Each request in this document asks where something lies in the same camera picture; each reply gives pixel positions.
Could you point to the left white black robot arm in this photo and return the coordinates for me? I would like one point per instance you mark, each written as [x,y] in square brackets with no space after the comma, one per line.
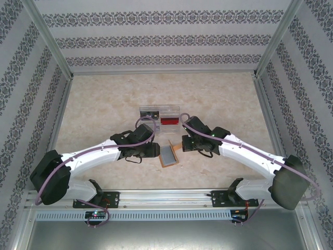
[86,157]

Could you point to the clear acrylic card box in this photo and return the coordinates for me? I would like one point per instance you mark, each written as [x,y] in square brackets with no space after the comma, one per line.
[171,130]

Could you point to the red card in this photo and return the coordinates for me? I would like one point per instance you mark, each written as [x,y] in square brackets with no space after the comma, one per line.
[169,121]

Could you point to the black card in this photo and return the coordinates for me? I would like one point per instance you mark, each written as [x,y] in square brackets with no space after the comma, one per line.
[149,114]

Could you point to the black mounting plate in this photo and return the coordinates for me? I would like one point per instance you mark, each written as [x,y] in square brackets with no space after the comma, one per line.
[217,199]
[114,199]

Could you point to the small control board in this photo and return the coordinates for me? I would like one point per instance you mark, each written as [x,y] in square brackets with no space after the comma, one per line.
[238,215]
[96,214]

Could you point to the horizontal aluminium base rail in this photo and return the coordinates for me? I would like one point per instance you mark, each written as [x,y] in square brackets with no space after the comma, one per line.
[166,199]

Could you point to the aluminium side rail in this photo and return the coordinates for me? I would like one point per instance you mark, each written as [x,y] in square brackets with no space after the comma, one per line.
[58,125]
[270,125]

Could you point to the aluminium back rail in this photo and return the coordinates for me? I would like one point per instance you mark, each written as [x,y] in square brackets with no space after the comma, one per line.
[164,73]

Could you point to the aluminium frame post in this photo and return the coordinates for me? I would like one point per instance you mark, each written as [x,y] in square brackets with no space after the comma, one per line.
[49,44]
[278,39]

